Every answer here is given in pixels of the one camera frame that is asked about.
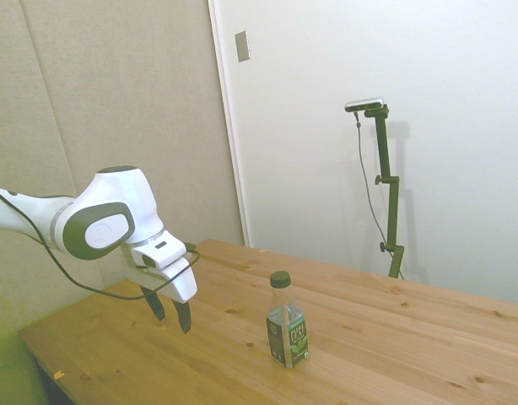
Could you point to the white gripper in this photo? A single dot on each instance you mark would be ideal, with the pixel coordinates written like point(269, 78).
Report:
point(179, 286)

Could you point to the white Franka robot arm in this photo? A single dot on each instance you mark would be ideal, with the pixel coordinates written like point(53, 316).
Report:
point(115, 198)

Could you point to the clear Pure Leaf tea bottle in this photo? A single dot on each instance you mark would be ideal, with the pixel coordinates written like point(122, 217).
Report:
point(287, 324)

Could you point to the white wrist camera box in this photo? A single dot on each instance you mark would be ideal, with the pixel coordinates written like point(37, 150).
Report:
point(158, 252)

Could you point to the white door frame strip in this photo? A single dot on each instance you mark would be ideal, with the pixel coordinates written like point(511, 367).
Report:
point(227, 122)

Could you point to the dark green camera stand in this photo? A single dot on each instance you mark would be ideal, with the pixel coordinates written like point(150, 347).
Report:
point(388, 185)

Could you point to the grey wall switch plate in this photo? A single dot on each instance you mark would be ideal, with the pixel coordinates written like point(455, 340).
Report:
point(242, 46)

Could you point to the silver exterior camera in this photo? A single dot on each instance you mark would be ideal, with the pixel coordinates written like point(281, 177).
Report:
point(365, 104)

